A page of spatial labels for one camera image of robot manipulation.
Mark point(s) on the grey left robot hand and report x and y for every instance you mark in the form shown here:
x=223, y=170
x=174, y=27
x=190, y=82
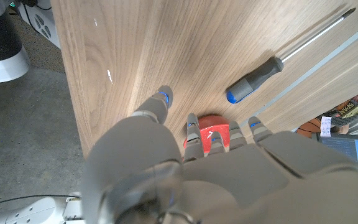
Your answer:
x=228, y=180

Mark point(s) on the black blue-tipped screwdriver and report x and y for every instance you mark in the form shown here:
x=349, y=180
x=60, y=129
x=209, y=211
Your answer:
x=253, y=82

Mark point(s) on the small orange basketball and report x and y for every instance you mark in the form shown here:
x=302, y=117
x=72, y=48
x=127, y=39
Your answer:
x=309, y=129

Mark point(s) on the white device with vent grille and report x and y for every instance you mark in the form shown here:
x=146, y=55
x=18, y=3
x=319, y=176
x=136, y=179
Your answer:
x=42, y=26

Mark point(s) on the grey tape outline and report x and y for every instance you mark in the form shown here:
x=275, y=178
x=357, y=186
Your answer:
x=334, y=56

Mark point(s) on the SPAM can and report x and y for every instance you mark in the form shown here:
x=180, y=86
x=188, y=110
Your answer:
x=348, y=109

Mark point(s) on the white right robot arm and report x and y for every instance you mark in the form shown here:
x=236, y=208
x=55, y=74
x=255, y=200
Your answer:
x=36, y=211

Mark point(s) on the red bowl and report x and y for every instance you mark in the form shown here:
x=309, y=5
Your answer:
x=208, y=124

